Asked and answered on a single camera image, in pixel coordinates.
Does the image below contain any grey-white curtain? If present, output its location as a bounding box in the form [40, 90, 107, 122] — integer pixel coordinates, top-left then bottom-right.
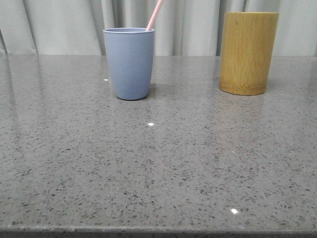
[0, 0, 317, 56]

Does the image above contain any bamboo wooden cup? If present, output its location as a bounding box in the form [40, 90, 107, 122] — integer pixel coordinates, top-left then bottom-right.
[219, 12, 279, 96]

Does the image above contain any pink chopstick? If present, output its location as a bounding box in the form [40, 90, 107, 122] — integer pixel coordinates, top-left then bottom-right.
[146, 0, 164, 31]

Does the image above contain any blue plastic cup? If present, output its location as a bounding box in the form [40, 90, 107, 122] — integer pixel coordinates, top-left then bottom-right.
[104, 28, 155, 101]

